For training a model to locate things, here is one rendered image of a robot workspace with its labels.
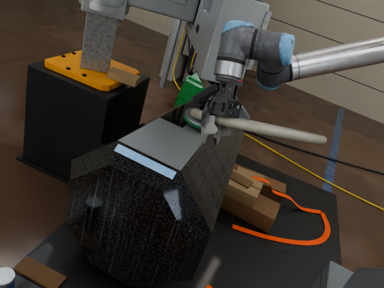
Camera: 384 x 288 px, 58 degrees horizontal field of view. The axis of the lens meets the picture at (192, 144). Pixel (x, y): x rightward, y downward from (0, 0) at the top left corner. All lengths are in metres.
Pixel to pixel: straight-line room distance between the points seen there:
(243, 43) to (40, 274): 1.54
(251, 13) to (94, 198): 1.14
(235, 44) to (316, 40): 5.63
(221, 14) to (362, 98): 5.30
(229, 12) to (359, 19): 5.03
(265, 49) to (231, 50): 0.10
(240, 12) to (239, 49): 0.66
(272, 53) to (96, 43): 1.55
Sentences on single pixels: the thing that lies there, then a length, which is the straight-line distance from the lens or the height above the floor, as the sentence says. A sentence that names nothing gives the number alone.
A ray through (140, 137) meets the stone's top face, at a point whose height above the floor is 0.81.
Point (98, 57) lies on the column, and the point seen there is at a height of 0.88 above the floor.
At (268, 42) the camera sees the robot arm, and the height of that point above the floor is 1.48.
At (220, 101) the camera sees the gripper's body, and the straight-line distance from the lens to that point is 1.05.
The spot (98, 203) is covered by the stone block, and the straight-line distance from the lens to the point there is 1.77.
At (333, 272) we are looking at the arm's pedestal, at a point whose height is 0.85.
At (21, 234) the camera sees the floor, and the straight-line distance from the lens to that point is 2.29.
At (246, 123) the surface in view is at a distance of 1.05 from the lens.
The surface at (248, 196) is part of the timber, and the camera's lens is 2.63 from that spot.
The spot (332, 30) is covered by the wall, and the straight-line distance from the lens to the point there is 6.64.
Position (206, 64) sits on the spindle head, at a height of 1.19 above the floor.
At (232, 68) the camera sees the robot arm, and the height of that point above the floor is 1.38.
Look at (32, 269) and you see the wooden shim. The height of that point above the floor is 0.03.
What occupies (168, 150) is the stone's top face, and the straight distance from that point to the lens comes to 1.66.
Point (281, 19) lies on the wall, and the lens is 6.74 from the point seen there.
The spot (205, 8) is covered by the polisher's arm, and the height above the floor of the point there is 1.38.
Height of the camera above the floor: 1.65
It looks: 28 degrees down
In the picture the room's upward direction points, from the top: 18 degrees clockwise
